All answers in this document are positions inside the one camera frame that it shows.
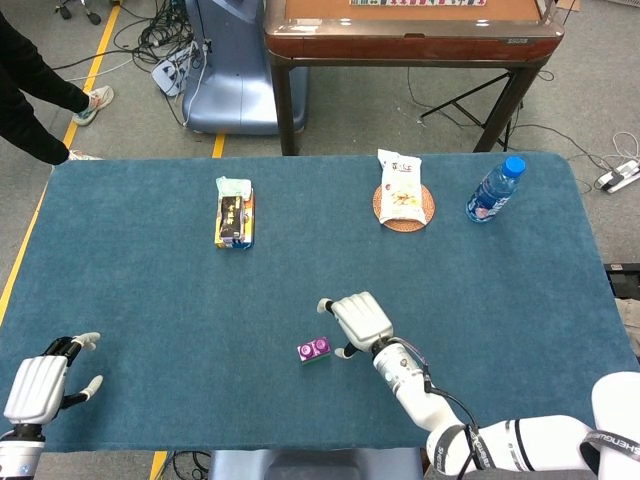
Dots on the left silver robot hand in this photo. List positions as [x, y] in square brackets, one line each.
[35, 385]

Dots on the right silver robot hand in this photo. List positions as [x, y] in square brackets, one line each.
[362, 320]

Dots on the purple toy building brick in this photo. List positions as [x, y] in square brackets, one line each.
[312, 349]

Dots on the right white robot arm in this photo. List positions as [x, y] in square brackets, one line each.
[415, 395]

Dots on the round woven coaster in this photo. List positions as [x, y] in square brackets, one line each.
[430, 210]

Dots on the white snack bag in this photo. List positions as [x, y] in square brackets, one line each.
[400, 190]

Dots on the blue table cloth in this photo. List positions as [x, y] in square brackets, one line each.
[150, 300]

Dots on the yellow black snack pack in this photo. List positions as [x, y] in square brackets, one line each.
[250, 225]

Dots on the blue grey robot torso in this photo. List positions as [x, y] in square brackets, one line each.
[315, 465]

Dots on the black purple small carton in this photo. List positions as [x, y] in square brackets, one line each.
[231, 215]

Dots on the water bottle blue cap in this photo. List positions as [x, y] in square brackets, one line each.
[492, 192]

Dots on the white crumpled packet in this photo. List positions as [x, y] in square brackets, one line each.
[232, 186]

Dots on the black case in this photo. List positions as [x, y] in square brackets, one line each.
[625, 280]

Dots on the brown mahjong table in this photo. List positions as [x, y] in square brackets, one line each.
[400, 45]

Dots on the person in black trousers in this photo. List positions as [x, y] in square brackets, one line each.
[25, 100]

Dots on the grey power strip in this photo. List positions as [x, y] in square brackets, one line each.
[615, 179]

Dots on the white power strip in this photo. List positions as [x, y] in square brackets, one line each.
[167, 75]

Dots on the face-up mahjong tile row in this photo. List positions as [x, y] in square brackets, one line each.
[415, 3]

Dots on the chrome wheeled stool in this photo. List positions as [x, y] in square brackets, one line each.
[92, 17]

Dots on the cardboard box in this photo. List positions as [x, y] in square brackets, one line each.
[570, 5]

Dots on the blue grey machine pedestal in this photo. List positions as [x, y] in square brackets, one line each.
[235, 85]

